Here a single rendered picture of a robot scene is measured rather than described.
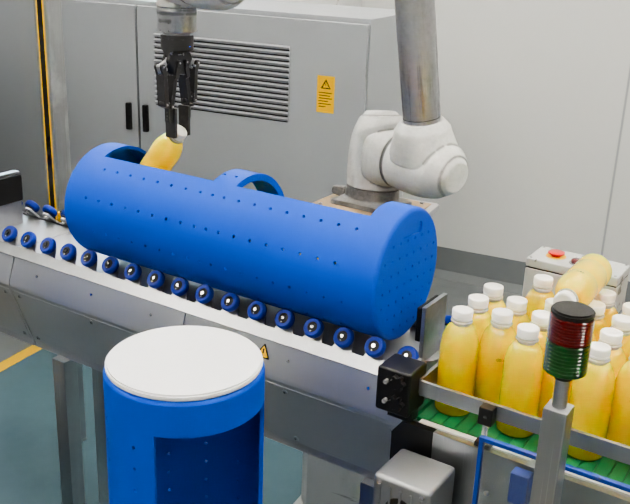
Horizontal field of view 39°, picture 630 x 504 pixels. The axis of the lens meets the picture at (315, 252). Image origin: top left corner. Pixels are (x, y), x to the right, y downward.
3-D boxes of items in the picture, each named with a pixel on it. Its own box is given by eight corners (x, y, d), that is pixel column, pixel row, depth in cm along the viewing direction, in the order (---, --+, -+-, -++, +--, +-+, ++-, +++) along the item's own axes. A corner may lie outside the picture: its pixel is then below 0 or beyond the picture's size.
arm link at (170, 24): (147, 6, 199) (148, 33, 201) (178, 9, 195) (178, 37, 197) (175, 5, 206) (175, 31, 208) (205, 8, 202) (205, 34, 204)
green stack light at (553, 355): (550, 356, 136) (554, 326, 134) (592, 368, 133) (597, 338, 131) (535, 372, 131) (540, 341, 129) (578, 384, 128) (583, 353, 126)
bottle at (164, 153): (142, 201, 218) (178, 149, 207) (122, 180, 219) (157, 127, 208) (160, 192, 224) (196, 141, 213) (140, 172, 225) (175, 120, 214)
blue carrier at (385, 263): (144, 238, 245) (144, 136, 236) (431, 319, 201) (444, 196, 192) (63, 262, 222) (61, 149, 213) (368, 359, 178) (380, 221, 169)
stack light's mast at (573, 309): (545, 391, 138) (559, 296, 132) (586, 403, 135) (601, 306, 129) (531, 408, 133) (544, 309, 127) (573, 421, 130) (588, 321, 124)
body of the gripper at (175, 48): (177, 30, 208) (177, 70, 211) (151, 32, 201) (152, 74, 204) (201, 33, 204) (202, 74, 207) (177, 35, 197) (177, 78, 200)
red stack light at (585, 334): (554, 326, 134) (558, 302, 133) (597, 337, 131) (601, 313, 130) (540, 341, 129) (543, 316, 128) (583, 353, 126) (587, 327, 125)
